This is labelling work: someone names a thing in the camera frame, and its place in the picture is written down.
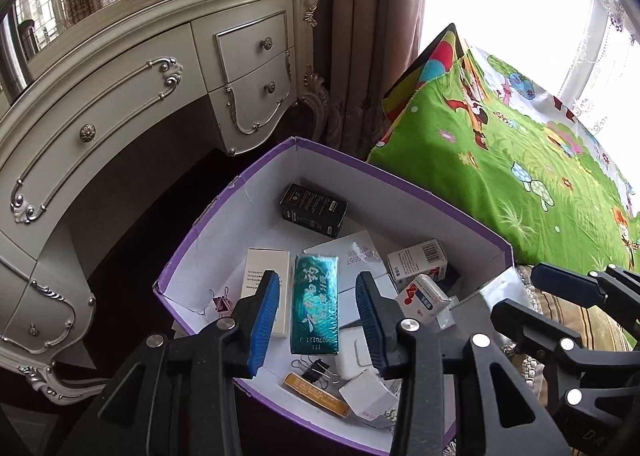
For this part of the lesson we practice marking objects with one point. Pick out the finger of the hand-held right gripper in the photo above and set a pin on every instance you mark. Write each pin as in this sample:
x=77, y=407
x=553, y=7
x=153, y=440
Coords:
x=520, y=321
x=560, y=281

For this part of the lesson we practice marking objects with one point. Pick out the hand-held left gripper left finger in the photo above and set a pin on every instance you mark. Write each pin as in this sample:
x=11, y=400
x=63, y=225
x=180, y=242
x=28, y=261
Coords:
x=265, y=326

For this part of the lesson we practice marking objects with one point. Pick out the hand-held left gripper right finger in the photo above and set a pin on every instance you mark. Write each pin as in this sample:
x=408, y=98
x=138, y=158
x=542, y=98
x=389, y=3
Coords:
x=375, y=326

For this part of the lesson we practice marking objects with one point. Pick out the plain white box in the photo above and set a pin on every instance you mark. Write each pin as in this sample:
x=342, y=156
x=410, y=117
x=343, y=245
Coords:
x=495, y=288

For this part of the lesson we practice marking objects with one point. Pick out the patterned binder clip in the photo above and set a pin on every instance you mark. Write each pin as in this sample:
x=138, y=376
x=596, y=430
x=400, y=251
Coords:
x=220, y=305

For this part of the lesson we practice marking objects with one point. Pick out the teal printed box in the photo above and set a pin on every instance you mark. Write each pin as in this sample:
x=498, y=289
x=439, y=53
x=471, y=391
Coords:
x=315, y=301

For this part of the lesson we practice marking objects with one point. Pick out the pile of assorted small boxes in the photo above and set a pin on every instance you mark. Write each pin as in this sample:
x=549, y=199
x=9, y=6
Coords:
x=355, y=256

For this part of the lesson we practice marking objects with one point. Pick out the purple cardboard box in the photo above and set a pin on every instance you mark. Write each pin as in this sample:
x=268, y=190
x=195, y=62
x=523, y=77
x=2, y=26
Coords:
x=375, y=201

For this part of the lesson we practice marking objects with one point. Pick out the black printed box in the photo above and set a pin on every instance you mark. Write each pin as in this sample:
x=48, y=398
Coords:
x=312, y=208

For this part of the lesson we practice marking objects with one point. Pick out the white power adapter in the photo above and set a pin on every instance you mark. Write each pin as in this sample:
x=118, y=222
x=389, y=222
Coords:
x=350, y=356

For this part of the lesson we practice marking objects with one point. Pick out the black binder clip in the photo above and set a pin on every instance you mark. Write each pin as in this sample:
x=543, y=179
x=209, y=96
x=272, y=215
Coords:
x=315, y=367

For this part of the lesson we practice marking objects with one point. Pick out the striped plush cushion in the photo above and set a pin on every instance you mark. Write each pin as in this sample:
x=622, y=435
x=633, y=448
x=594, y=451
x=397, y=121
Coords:
x=607, y=331

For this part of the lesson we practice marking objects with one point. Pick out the cartoon printed green cloth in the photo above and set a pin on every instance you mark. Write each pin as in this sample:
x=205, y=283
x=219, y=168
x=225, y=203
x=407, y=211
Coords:
x=525, y=145

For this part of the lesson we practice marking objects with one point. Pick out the small dresser drawer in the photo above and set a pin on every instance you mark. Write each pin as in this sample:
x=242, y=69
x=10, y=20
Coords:
x=250, y=55
x=250, y=105

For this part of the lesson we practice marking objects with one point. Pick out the wide curved dresser drawer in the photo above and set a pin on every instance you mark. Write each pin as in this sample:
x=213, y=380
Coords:
x=125, y=100

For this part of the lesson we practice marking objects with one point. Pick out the cream ornate dresser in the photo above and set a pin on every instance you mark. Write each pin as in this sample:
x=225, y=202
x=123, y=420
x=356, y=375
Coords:
x=307, y=50

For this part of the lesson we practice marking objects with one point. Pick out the white lace sheer curtain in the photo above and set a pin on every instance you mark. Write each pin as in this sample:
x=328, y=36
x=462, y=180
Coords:
x=607, y=5

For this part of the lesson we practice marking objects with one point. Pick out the mauve drape curtain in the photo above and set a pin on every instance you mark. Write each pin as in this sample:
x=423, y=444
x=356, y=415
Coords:
x=370, y=35

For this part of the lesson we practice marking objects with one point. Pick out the dresser mirror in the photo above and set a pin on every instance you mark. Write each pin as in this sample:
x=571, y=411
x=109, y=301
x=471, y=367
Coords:
x=65, y=0

